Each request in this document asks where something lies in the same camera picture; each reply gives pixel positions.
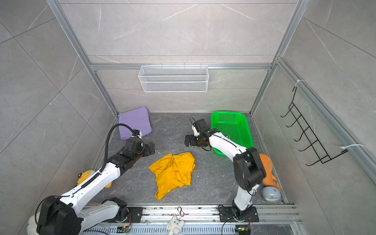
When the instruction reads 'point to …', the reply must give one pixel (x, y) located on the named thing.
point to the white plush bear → (32, 228)
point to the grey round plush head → (270, 194)
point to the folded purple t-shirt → (138, 119)
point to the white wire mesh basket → (174, 79)
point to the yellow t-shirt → (172, 171)
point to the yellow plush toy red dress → (86, 175)
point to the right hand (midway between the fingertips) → (193, 142)
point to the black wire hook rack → (317, 147)
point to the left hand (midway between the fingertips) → (149, 143)
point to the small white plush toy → (175, 225)
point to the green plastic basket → (232, 126)
